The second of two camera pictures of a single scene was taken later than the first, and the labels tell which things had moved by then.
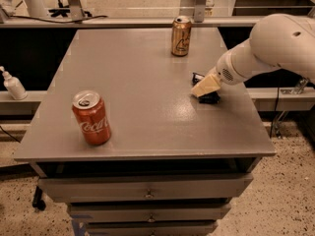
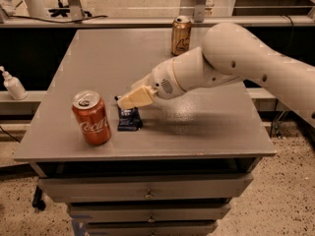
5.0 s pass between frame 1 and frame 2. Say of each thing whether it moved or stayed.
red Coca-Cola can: stayed
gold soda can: stayed
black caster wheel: stayed
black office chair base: stayed
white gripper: moved
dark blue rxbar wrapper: moved
